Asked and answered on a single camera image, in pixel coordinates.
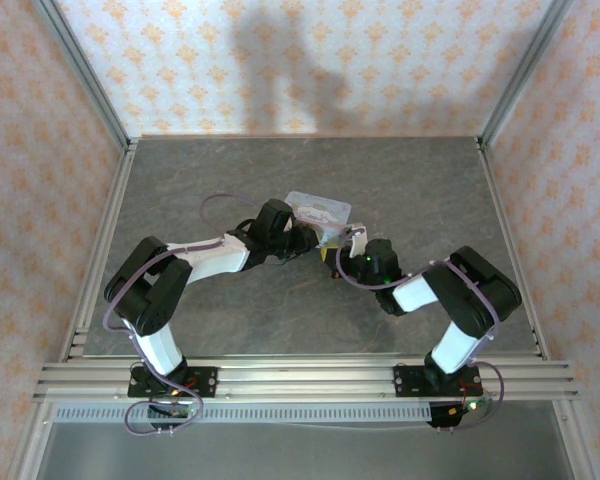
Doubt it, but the pastel cartoon tin box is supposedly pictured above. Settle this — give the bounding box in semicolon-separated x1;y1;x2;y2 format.
283;190;355;237

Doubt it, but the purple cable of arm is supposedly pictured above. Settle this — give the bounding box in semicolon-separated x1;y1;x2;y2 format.
337;227;505;432
102;193;269;437

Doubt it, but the aluminium corner post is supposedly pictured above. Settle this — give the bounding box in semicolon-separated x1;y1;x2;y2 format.
479;0;577;147
33;0;132;147

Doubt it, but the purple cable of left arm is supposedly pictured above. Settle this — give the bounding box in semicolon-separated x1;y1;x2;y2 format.
102;193;269;437

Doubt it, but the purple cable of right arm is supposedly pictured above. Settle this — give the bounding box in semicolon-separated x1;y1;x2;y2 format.
337;227;505;432

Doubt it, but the grey slotted cable duct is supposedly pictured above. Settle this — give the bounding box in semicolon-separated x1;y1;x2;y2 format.
52;402;434;424

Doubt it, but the black base plate right arm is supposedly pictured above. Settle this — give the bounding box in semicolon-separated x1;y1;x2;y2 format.
393;363;483;399

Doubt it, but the black base plate left arm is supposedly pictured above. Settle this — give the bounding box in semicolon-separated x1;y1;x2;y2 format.
128;366;219;400

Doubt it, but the aluminium side rail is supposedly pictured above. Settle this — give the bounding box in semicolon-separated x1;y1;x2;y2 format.
474;137;550;362
62;139;139;362

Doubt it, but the aluminium frame cross rail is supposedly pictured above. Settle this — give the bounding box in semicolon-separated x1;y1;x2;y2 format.
32;357;579;402

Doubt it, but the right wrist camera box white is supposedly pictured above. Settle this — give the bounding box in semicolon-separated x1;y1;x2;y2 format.
348;227;369;260

